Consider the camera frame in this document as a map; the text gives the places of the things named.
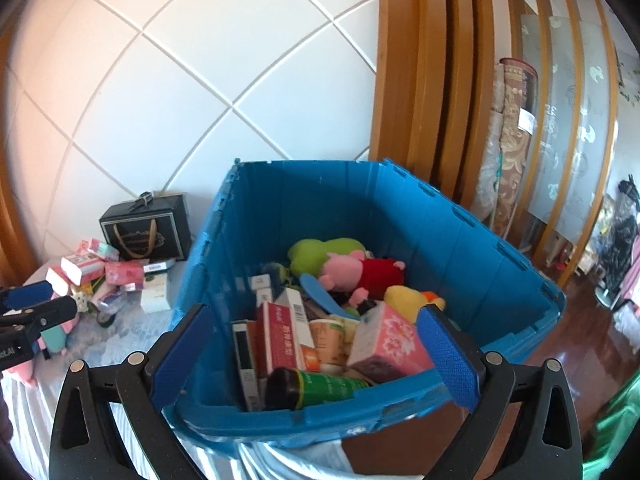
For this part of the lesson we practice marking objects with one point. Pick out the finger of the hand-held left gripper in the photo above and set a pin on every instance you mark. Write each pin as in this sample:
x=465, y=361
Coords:
x=50, y=312
x=27, y=294

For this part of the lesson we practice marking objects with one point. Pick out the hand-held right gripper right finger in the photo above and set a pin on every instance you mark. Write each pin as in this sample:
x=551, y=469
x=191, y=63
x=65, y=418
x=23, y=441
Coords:
x=447, y=355

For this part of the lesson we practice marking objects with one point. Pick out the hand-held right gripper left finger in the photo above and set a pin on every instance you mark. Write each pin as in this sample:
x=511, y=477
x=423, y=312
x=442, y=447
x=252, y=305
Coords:
x=185, y=355

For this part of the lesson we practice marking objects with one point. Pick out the pink lotus tissue pack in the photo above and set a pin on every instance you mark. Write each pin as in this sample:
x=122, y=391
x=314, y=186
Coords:
x=385, y=345

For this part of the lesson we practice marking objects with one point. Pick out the blue plastic crate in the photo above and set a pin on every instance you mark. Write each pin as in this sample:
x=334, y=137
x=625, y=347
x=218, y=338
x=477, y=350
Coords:
x=450, y=260

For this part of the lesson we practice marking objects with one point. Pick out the red long medicine box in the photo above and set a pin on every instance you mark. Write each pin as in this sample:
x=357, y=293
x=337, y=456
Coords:
x=282, y=345

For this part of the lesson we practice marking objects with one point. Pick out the teal pink plush toy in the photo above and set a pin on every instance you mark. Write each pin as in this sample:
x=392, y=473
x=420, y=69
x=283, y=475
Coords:
x=52, y=340

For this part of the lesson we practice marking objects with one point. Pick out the floral blue white cloth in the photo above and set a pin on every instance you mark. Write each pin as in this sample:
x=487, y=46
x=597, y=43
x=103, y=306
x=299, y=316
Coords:
x=130, y=332

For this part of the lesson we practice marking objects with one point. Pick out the dental floss pack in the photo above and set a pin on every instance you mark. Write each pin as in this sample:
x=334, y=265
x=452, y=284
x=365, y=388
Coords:
x=112, y=301

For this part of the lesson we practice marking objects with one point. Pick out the cream white box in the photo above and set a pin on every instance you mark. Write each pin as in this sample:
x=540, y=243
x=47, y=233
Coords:
x=155, y=294

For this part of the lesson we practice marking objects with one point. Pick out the yellow duck plush toy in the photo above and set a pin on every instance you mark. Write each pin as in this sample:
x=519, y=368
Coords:
x=406, y=301

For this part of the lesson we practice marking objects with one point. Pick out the colourful small pack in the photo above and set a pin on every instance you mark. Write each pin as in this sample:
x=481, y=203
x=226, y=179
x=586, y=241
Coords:
x=97, y=249

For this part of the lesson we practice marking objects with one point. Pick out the flat white barcode box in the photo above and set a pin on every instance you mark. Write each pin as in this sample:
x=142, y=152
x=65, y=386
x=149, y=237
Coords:
x=157, y=267

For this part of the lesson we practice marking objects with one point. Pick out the pink pig plush toy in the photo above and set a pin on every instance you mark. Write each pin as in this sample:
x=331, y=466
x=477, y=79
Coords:
x=380, y=275

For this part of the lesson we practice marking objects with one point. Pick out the small white grey box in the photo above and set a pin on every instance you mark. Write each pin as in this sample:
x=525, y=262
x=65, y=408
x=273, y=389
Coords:
x=262, y=284

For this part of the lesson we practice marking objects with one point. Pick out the paper noodle cup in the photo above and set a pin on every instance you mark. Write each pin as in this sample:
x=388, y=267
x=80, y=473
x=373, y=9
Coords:
x=327, y=340

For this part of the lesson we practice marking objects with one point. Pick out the dark green plush toy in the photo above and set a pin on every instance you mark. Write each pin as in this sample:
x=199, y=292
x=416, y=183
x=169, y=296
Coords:
x=277, y=271

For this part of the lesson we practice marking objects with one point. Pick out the green label dark bottle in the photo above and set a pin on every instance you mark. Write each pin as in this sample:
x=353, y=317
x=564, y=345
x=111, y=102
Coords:
x=325, y=388

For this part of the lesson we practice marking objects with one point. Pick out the black gift box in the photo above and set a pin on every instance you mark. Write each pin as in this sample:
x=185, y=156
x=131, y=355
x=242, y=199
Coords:
x=150, y=232

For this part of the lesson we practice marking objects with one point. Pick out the blue flat plastic toy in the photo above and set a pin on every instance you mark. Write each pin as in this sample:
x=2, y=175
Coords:
x=320, y=292

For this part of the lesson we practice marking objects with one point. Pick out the green cloth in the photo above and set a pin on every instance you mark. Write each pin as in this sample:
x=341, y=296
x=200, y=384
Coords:
x=615, y=435

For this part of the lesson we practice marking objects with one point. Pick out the dark hanging clothes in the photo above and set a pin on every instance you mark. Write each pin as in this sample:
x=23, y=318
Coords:
x=625, y=240

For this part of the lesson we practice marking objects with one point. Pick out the rolled patterned carpet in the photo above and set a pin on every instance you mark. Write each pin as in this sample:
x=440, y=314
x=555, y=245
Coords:
x=515, y=135

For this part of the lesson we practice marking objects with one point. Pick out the frosted glass wooden door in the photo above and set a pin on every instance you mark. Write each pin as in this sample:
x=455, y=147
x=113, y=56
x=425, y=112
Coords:
x=565, y=110

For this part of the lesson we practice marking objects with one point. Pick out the wooden door frame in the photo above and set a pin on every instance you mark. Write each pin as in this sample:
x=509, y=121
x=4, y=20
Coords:
x=425, y=60

